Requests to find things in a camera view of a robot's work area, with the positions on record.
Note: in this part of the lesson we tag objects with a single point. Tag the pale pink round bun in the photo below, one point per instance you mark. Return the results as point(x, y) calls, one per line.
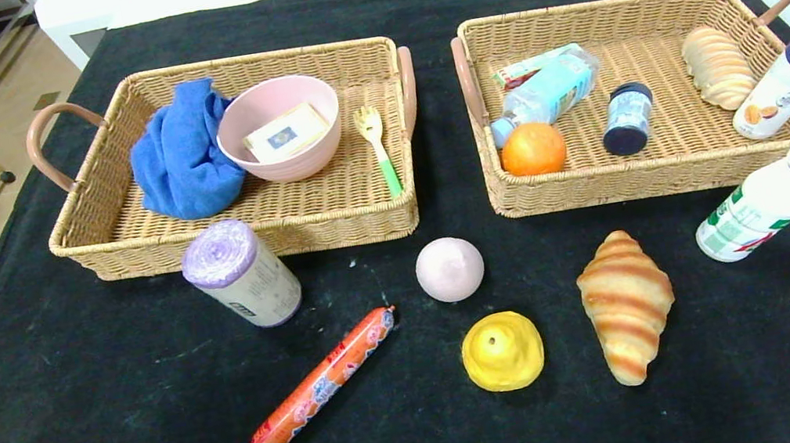
point(450, 270)

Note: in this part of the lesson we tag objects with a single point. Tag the croissant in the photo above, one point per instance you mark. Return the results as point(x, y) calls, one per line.
point(626, 304)

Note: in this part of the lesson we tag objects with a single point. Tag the striped long bread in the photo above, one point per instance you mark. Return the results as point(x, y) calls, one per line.
point(718, 67)

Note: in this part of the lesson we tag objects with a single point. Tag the white card box blue logo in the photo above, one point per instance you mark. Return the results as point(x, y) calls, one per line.
point(286, 134)

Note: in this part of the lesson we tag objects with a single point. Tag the yellow lemon toy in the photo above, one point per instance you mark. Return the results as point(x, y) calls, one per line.
point(503, 355)

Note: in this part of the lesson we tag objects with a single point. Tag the water bottle light blue label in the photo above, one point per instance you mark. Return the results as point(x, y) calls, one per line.
point(549, 92)

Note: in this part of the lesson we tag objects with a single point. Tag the blue cloth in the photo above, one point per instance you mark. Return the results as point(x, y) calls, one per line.
point(179, 160)

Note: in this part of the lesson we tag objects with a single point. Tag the orange wrapped sausage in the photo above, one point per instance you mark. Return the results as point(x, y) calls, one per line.
point(321, 382)

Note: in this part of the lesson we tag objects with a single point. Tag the green and red gum box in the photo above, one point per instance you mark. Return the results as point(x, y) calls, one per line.
point(522, 71)

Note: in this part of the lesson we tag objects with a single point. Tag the small dark blue jar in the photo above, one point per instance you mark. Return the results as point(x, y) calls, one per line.
point(628, 117)

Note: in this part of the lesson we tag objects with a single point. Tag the white milk bottle green label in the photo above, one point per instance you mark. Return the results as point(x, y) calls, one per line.
point(757, 208)

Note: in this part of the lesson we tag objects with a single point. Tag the orange fruit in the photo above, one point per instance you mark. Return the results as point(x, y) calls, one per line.
point(533, 150)

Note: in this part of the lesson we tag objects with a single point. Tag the purple garbage bag roll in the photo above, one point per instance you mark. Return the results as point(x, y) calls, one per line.
point(245, 277)

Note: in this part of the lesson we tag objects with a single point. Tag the pink bowl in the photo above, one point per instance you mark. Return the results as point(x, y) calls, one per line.
point(250, 109)

